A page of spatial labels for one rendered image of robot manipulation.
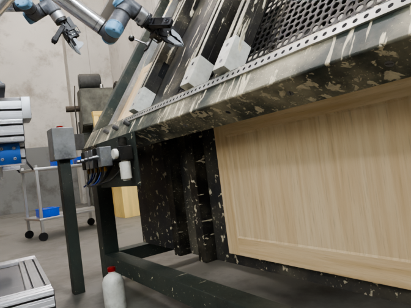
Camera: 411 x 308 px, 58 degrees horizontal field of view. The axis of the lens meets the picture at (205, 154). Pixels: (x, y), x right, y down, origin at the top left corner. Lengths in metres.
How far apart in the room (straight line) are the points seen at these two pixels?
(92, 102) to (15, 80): 2.98
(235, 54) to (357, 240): 0.67
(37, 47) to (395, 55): 10.66
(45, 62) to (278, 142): 10.05
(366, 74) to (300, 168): 0.47
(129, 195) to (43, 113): 5.68
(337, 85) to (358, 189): 0.34
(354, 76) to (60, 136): 1.68
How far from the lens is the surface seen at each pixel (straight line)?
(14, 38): 11.19
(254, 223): 1.43
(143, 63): 2.27
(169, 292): 1.63
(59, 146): 2.19
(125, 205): 5.50
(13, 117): 1.68
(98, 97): 8.45
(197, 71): 1.37
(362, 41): 0.83
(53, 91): 10.87
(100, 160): 1.75
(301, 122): 1.21
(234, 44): 1.23
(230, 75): 1.14
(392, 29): 0.80
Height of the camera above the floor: 0.63
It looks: 2 degrees up
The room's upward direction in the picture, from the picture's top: 7 degrees counter-clockwise
